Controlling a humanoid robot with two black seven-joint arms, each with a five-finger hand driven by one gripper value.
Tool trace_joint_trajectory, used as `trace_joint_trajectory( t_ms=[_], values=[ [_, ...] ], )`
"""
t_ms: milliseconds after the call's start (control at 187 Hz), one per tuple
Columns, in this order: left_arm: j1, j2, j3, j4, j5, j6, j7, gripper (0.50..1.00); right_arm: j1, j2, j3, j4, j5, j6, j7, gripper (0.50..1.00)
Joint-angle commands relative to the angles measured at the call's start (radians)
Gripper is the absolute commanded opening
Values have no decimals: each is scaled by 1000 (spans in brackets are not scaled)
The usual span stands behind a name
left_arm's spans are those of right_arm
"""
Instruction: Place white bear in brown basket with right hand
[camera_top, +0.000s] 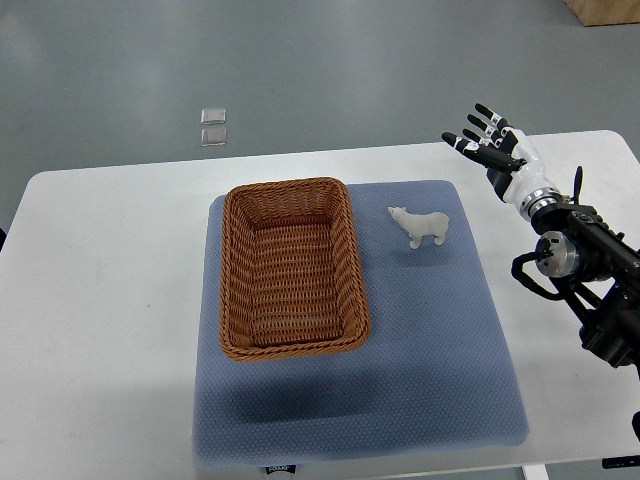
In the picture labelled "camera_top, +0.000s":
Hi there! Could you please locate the wooden box corner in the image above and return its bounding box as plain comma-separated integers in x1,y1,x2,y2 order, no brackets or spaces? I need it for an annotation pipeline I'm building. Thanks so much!
565,0,639,27

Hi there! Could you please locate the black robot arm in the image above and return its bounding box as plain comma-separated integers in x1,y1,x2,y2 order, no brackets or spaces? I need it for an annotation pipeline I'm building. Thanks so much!
511,168,639,368

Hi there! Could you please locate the white bear figurine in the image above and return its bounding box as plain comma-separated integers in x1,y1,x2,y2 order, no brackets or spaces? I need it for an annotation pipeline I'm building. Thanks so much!
387,207,449,250

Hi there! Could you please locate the brown wicker basket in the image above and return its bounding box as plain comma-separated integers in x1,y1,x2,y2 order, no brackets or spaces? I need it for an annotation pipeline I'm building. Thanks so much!
219,177,371,362

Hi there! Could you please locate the blue textured mat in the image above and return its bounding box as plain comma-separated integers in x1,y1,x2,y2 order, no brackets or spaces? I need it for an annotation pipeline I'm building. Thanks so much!
192,180,528,469

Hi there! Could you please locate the black label tag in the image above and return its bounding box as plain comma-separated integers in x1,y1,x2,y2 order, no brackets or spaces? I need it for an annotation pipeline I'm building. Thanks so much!
264,465,296,475

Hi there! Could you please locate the lower floor plate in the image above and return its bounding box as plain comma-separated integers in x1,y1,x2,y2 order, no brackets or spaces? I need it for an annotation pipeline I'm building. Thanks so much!
201,126,228,147

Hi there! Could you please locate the floor plate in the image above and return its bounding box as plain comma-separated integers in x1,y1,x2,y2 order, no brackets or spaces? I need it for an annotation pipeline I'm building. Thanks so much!
200,107,227,125
201,126,228,147

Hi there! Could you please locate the black table control panel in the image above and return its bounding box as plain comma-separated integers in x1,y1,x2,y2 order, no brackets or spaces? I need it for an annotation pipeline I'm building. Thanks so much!
601,455,640,469

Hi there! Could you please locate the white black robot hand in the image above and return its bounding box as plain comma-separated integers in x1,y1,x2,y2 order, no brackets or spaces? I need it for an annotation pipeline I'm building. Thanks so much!
441,103,562,221

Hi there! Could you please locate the upper floor plate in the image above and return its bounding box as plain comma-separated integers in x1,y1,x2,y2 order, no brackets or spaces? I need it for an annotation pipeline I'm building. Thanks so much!
200,107,227,125

